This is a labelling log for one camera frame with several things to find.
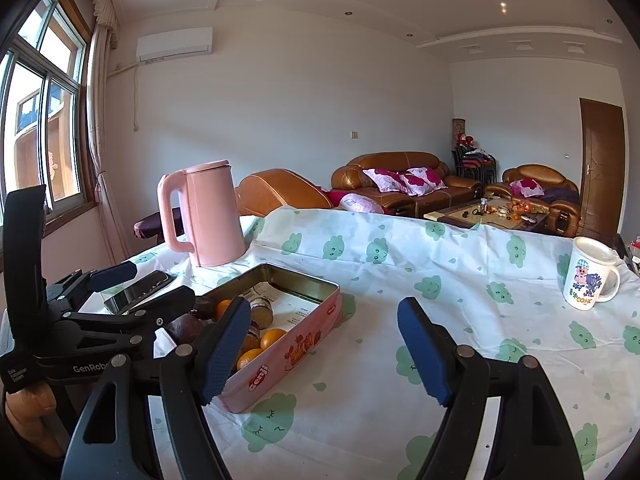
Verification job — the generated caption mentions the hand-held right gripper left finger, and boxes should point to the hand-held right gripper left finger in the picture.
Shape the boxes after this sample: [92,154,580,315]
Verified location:
[60,296,252,480]

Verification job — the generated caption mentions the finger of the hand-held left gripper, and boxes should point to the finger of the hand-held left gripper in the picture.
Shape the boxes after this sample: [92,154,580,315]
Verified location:
[46,261,139,312]
[34,286,197,358]

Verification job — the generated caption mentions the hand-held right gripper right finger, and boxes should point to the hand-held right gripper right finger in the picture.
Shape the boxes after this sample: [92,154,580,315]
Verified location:
[397,296,586,480]

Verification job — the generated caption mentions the dark wrinkled passion fruit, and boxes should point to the dark wrinkled passion fruit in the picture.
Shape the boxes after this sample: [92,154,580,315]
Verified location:
[192,296,218,321]

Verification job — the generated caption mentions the brown kiwi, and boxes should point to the brown kiwi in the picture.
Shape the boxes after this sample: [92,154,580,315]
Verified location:
[249,297,274,330]

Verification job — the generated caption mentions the pink metal tin box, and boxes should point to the pink metal tin box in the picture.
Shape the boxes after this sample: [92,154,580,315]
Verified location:
[192,262,344,415]

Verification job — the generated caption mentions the person's left hand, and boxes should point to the person's left hand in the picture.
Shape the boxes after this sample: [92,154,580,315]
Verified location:
[5,388,58,460]

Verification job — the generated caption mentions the black smartphone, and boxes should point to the black smartphone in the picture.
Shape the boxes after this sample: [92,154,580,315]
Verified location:
[103,270,176,315]

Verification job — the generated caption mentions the dark purple stool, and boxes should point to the dark purple stool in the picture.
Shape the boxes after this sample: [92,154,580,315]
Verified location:
[133,207,186,248]

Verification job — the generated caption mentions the printed paper sheet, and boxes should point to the printed paper sheet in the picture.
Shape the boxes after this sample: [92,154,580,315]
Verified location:
[245,282,321,333]

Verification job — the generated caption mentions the pink electric kettle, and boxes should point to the pink electric kettle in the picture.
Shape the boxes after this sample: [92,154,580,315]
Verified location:
[157,160,247,267]

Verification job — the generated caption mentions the pink curtain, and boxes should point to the pink curtain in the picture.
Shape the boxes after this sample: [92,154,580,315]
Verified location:
[80,0,128,263]

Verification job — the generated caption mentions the wooden coffee table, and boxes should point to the wooden coffee table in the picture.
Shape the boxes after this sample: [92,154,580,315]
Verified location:
[424,195,548,235]

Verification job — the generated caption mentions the window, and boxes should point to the window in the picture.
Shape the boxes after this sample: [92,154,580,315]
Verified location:
[0,0,90,213]

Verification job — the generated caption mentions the pink cushion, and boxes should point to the pink cushion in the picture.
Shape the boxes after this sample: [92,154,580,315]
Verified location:
[340,192,387,215]

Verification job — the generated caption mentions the brown leather armchair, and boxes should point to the brown leather armchair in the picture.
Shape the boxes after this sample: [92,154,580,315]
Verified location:
[235,169,333,217]
[485,164,582,238]

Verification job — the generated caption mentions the pink floral pillow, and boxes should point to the pink floral pillow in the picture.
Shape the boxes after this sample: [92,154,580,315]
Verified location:
[510,178,545,198]
[362,167,408,193]
[402,166,448,197]

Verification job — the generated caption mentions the white cartoon mug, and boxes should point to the white cartoon mug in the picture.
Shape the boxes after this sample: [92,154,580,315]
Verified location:
[562,236,621,312]

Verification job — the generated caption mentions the brown leather sofa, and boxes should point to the brown leather sofa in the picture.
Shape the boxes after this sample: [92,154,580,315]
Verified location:
[330,151,485,218]

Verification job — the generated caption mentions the stacked dark chairs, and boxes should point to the stacked dark chairs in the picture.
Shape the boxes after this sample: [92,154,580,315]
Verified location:
[452,135,497,186]

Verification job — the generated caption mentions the purple blanket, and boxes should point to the purple blanket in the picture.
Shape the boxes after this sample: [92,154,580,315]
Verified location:
[542,185,581,206]

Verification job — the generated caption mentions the white air conditioner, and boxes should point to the white air conditioner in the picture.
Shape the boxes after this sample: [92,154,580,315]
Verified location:
[136,27,214,66]

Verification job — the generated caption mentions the brown wooden door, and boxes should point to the brown wooden door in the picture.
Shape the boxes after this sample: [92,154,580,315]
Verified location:
[579,97,626,241]

